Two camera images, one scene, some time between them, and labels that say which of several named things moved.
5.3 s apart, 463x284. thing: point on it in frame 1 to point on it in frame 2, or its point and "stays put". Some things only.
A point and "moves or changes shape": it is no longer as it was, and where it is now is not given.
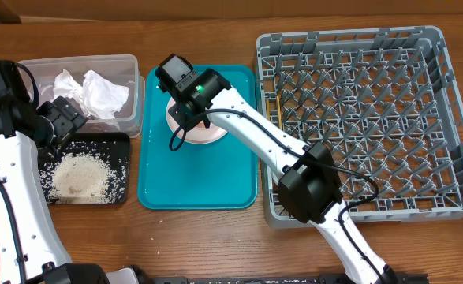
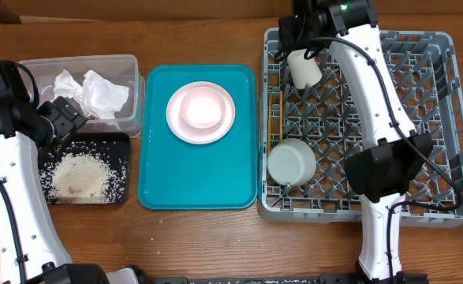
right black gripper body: x=188 y=117 to x=298 y=37
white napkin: x=99 y=97 stays put
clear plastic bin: x=106 y=90 stays put
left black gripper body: x=65 y=121 stays put
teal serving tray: x=211 y=176 stays put
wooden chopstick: x=279 y=111 moves or changes shape
